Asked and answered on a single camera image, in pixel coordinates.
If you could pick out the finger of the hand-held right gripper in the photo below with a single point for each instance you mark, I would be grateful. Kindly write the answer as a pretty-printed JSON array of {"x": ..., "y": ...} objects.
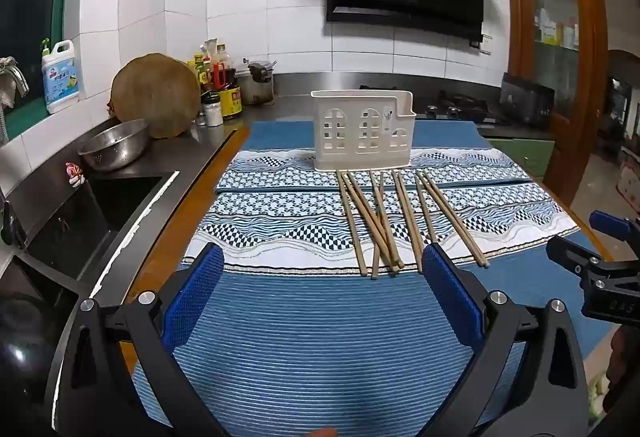
[
  {"x": 610, "y": 224},
  {"x": 572, "y": 257}
]

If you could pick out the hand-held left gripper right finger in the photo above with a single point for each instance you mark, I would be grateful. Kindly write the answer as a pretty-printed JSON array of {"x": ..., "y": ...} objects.
[{"x": 450, "y": 287}]

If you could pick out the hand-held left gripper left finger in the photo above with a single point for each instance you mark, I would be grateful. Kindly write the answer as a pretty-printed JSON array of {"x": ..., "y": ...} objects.
[{"x": 200, "y": 287}]

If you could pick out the row of wooden chopsticks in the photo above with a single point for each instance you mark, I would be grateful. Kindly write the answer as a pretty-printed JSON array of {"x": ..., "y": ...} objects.
[{"x": 385, "y": 227}]

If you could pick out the white plastic utensil holder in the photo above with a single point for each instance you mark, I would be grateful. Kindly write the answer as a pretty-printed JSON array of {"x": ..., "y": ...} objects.
[{"x": 350, "y": 117}]

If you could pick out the person's right hand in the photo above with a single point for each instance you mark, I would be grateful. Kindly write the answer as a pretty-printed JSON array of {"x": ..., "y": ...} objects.
[{"x": 622, "y": 367}]

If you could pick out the black kitchen sink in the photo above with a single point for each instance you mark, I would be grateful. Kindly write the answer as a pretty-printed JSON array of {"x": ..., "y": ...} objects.
[{"x": 75, "y": 227}]

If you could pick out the black box appliance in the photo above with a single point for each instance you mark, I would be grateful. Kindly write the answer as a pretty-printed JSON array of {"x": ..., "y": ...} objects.
[{"x": 525, "y": 102}]

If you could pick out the stainless steel colander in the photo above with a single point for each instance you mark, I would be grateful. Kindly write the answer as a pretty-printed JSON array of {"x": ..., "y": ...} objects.
[{"x": 112, "y": 144}]

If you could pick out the pink sink ornament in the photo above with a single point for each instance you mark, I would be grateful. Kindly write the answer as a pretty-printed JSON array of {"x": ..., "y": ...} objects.
[{"x": 75, "y": 173}]

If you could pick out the white salt shaker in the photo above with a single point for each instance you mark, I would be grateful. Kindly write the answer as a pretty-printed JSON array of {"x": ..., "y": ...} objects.
[{"x": 212, "y": 112}]

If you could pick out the black gas stove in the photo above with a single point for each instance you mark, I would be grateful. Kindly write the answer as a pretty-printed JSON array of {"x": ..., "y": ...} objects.
[{"x": 455, "y": 107}]

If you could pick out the round wooden cutting board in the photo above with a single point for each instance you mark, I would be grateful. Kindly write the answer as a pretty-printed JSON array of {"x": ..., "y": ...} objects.
[{"x": 155, "y": 94}]

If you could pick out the stainless steel pot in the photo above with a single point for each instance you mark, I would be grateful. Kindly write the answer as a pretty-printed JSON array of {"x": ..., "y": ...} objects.
[{"x": 256, "y": 84}]

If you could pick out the green label bottle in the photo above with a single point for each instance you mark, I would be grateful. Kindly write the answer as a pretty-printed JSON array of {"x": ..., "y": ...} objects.
[{"x": 204, "y": 73}]

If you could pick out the wooden glass door cabinet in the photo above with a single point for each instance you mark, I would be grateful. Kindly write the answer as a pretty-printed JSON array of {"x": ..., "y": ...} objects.
[{"x": 550, "y": 17}]

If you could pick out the clear bottle with tan cap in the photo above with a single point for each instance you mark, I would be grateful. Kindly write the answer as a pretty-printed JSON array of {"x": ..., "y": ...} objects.
[{"x": 221, "y": 53}]

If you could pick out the white detergent bottle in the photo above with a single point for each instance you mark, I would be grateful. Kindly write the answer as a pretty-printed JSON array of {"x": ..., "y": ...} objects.
[{"x": 60, "y": 77}]

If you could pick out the metal faucet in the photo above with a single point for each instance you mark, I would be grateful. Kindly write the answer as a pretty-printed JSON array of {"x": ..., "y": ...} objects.
[{"x": 12, "y": 79}]

